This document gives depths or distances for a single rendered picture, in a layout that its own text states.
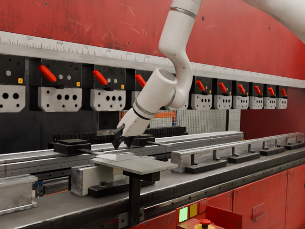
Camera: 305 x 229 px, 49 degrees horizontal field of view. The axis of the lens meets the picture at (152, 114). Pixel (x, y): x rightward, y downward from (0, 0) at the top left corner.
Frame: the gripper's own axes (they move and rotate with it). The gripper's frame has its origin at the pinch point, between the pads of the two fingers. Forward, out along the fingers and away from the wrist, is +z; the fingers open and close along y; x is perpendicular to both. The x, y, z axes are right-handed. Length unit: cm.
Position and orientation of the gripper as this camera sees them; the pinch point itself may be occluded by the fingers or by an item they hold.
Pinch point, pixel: (122, 142)
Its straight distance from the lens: 122.7
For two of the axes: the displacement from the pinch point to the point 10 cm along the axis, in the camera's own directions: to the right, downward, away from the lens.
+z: -4.9, 7.3, 4.8
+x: 5.4, 6.8, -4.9
